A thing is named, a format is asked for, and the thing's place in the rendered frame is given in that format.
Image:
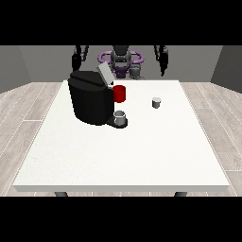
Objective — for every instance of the pale grey machine lid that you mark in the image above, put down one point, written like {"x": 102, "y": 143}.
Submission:
{"x": 105, "y": 73}

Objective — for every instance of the black coffee machine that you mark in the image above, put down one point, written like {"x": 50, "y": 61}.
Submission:
{"x": 89, "y": 100}

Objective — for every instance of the red pod holder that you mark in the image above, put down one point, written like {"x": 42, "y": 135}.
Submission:
{"x": 119, "y": 94}

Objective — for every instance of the small grey coffee pod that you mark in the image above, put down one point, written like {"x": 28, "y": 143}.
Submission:
{"x": 156, "y": 103}

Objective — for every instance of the grey robot trunk purple rings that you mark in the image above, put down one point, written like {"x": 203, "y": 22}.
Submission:
{"x": 120, "y": 61}

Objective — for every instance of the small grey cup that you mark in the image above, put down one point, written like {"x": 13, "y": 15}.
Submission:
{"x": 119, "y": 118}

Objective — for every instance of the dark table leg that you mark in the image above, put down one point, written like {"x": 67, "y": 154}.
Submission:
{"x": 61, "y": 193}
{"x": 181, "y": 193}

